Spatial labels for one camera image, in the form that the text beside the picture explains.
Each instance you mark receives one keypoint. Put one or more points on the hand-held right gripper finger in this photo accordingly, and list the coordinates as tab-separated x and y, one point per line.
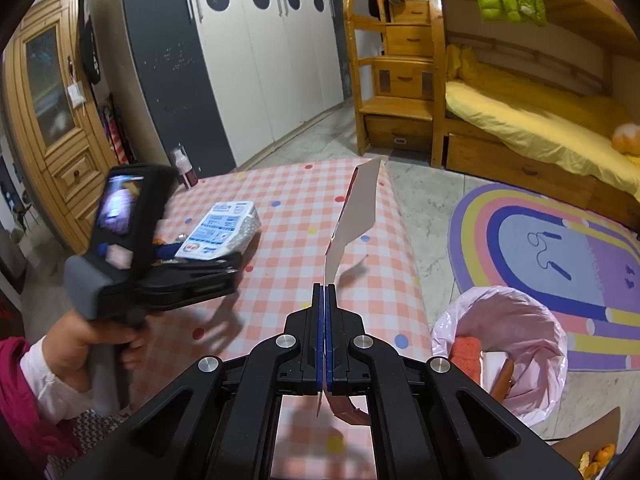
330	350
319	340

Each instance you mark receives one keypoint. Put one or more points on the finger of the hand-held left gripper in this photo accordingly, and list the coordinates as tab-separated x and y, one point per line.
175	295
200	266

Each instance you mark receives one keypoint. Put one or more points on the blue white plastic packet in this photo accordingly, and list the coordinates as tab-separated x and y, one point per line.
220	230

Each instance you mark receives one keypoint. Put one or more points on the orange knitted glove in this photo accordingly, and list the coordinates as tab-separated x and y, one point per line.
465	355

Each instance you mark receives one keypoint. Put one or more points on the red cardboard box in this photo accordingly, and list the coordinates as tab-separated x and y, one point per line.
357	210

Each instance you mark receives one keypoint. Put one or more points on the pink bag lined bin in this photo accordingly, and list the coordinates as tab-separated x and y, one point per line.
525	325

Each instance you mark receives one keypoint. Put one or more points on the person's left forearm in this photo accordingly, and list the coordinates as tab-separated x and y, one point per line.
30	385

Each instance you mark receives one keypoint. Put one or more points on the person's left hand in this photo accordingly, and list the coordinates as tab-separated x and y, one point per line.
85	345

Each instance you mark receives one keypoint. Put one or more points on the small spray bottle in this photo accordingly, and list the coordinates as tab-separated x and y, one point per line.
186	172

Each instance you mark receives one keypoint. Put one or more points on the pink checkered tablecloth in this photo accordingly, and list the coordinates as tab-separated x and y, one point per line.
280	240

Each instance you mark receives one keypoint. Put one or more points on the folded dark umbrella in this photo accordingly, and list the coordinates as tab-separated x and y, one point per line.
117	135

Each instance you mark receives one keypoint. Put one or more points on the wooden glass door cabinet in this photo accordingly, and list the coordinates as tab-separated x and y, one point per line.
65	160

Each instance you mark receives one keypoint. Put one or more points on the patterned grey floor mat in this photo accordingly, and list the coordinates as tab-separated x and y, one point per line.
92	425

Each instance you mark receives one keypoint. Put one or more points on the orange brown tube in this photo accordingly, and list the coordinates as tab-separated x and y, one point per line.
504	382

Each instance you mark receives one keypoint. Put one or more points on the black hanging bag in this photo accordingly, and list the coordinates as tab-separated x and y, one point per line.
90	50

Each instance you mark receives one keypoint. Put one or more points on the white grey wardrobe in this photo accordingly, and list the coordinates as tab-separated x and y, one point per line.
260	60

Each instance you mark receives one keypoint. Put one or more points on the rainbow pattern rug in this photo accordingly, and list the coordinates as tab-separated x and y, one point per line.
515	230

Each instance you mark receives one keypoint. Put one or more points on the wooden bunk bed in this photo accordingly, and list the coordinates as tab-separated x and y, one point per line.
500	160

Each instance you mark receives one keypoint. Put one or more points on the brown cardboard sheet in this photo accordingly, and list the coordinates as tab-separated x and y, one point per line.
565	452

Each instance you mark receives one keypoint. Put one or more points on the wooden stair drawers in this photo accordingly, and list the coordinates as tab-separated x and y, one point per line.
400	75

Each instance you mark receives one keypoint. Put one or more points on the orange peels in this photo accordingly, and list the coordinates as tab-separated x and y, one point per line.
600	455

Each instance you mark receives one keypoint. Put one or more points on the yellow bed sheet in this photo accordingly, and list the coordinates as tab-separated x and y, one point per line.
525	110

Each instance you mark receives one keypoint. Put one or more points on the orange plush toy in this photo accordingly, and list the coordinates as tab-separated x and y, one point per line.
627	140

